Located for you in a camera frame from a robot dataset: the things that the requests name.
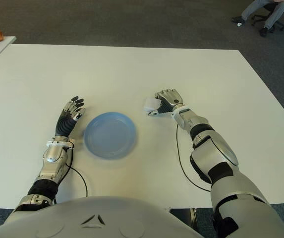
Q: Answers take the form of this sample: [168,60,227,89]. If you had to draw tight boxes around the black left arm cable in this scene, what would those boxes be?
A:
[53,145,88,202]

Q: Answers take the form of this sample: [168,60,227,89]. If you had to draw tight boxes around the black office chair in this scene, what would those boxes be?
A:
[251,0,284,32]

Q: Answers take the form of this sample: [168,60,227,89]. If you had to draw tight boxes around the white charger block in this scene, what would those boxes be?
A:
[142,97,161,113]

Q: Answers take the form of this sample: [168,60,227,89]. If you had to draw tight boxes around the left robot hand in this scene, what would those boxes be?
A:
[54,96,87,137]

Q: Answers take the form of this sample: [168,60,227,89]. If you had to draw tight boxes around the grey robot torso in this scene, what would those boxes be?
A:
[0,195,207,238]

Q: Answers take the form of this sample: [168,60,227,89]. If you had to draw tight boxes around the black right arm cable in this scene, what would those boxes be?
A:
[176,123,212,192]

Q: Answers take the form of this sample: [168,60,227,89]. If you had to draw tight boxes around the dark stand under table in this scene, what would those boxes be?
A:
[168,207,204,234]

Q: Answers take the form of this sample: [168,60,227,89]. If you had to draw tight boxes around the blue plastic plate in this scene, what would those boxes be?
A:
[83,112,138,161]

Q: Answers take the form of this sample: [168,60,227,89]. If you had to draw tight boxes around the seated person grey trousers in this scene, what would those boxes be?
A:
[231,0,284,37]

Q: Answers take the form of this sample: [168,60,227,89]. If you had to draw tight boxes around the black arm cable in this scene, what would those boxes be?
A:
[53,145,88,202]
[176,123,212,192]

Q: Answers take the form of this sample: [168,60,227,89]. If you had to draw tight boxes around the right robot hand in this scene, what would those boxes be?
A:
[146,88,184,117]

